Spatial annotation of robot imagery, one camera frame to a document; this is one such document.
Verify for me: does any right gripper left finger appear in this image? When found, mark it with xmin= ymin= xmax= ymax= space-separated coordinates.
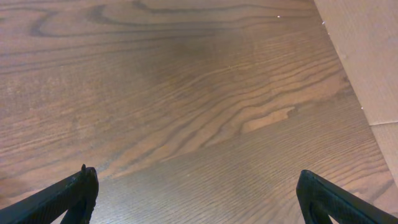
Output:
xmin=1 ymin=165 xmax=99 ymax=224

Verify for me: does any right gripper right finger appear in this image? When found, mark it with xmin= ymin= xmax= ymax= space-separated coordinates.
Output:
xmin=296 ymin=170 xmax=397 ymax=224

